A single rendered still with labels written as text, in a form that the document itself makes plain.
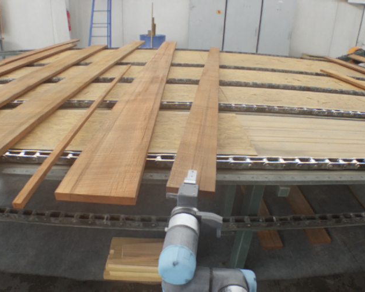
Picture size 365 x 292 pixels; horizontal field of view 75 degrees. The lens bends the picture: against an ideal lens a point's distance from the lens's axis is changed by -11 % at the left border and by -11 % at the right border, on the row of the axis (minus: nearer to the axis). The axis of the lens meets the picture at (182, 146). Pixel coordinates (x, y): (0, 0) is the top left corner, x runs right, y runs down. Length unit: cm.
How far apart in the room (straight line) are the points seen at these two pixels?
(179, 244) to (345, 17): 791
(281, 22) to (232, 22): 115
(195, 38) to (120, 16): 197
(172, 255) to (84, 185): 36
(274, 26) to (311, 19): 137
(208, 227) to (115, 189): 28
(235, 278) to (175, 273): 15
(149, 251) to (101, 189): 74
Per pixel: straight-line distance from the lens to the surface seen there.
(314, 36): 779
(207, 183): 78
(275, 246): 185
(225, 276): 65
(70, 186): 80
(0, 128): 133
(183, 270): 55
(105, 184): 78
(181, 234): 59
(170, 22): 688
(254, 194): 118
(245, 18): 647
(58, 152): 101
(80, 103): 161
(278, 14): 669
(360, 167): 121
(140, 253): 143
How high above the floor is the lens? 133
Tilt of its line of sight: 27 degrees down
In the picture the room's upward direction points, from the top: 3 degrees clockwise
